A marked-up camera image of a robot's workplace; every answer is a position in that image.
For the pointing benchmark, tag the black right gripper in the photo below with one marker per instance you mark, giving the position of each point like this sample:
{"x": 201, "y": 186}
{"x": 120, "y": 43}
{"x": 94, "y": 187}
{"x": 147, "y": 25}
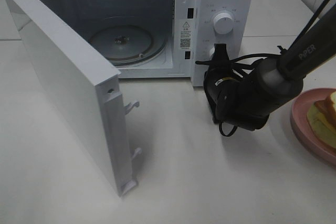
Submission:
{"x": 221, "y": 89}

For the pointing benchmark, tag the pink round plate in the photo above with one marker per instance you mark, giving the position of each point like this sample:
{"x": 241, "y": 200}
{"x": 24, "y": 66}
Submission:
{"x": 301, "y": 126}

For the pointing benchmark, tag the toast sandwich with cheese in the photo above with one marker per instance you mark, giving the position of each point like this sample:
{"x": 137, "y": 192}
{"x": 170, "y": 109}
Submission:
{"x": 321, "y": 118}

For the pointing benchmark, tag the white microwave door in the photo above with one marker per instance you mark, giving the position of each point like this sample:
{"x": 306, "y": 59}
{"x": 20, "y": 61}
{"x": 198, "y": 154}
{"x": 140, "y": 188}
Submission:
{"x": 83, "y": 85}

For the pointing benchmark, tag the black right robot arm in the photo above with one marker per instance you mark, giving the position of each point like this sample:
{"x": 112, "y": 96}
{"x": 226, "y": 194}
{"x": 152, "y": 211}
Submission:
{"x": 245, "y": 95}

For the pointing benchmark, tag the lower white timer knob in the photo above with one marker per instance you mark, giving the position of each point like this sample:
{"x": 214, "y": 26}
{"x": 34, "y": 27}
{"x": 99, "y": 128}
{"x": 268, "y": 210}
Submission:
{"x": 211, "y": 54}

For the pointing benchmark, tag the upper white power knob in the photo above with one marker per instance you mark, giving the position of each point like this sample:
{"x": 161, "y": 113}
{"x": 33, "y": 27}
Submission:
{"x": 223, "y": 22}

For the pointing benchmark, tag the white microwave oven body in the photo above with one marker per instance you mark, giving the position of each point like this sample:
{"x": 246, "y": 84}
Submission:
{"x": 193, "y": 34}

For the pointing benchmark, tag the glass microwave turntable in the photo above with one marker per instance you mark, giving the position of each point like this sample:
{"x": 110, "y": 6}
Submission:
{"x": 130, "y": 40}

